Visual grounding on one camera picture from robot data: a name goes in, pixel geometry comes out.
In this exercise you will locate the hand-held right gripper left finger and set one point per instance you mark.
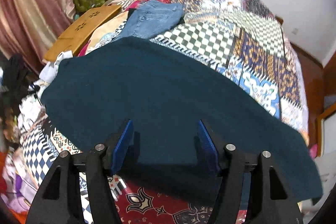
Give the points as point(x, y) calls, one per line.
point(123, 144)

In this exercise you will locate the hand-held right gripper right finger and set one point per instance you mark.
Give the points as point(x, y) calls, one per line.
point(207, 144)

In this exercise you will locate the dark teal pants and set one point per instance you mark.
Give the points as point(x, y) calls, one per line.
point(162, 87)

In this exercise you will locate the red patterned cloth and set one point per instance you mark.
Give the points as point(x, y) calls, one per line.
point(168, 207)

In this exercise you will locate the patchwork printed bed sheet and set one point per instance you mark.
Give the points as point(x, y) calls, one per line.
point(236, 37)

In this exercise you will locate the pile of mixed clothes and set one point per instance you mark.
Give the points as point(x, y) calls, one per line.
point(18, 108)

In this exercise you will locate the wooden folding lap table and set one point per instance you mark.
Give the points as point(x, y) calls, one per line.
point(81, 29)

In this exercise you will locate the blue denim jeans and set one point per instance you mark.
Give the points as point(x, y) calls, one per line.
point(153, 20)

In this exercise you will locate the pink striped curtain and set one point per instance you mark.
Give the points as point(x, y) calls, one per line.
point(31, 8)

